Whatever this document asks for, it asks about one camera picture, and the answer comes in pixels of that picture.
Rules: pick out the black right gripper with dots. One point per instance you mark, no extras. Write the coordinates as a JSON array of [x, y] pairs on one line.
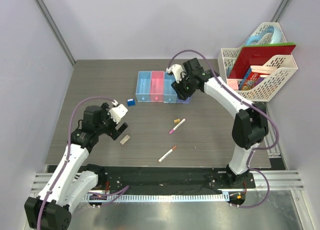
[[182, 94]]

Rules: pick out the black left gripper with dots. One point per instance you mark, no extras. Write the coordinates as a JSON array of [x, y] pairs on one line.
[[105, 109]]

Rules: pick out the clear beige eraser block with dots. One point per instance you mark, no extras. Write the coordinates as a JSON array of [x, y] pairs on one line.
[[124, 139]]

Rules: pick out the purple drawer box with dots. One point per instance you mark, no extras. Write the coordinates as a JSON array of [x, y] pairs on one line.
[[187, 101]]

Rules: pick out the teal blue drawer box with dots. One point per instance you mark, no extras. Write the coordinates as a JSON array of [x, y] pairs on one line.
[[169, 94]]

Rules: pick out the pink drawer box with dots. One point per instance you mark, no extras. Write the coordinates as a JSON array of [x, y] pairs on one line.
[[157, 86]]

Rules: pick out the light blue drawer box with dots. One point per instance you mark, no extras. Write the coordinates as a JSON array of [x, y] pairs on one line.
[[143, 86]]

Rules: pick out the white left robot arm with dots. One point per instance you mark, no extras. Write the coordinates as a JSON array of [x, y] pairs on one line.
[[54, 205]]

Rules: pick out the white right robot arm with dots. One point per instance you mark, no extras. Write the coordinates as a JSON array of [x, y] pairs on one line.
[[250, 124]]

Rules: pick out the small blue box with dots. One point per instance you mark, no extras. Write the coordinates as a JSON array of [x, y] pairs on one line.
[[131, 102]]

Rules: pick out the pink sticky note block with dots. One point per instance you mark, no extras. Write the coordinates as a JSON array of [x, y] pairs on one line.
[[233, 84]]

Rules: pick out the pink tipped white marker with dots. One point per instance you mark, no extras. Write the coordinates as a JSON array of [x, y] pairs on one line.
[[177, 126]]

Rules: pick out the orange tipped white marker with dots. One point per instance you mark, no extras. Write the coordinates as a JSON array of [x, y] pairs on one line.
[[167, 153]]

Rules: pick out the colourful book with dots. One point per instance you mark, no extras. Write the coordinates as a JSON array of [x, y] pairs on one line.
[[250, 78]]

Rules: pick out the red folder board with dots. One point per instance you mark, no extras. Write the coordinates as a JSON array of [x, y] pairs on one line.
[[257, 55]]

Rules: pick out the white perforated file rack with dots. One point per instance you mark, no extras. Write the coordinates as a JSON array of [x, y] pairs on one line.
[[268, 85]]

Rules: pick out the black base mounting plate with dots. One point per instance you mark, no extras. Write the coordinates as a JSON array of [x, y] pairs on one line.
[[164, 180]]

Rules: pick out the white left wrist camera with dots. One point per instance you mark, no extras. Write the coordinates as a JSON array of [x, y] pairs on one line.
[[117, 112]]

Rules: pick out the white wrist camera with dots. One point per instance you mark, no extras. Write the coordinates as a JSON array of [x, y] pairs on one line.
[[177, 71], [117, 112]]

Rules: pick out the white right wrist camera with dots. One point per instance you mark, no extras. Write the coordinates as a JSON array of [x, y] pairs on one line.
[[177, 71]]

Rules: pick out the white slotted cable duct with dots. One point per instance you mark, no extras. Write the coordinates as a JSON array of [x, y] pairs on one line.
[[224, 197]]

